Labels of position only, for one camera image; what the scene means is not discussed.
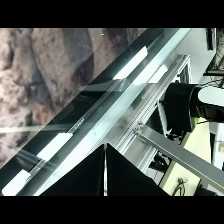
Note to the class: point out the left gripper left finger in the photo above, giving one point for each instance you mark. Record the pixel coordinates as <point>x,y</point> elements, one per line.
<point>83,176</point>

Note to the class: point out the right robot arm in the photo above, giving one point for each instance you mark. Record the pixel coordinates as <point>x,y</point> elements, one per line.
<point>180,106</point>

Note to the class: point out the silver frame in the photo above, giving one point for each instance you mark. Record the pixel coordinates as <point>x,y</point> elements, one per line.
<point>173,146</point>

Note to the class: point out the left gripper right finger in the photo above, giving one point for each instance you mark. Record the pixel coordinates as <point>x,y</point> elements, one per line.
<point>130,176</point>

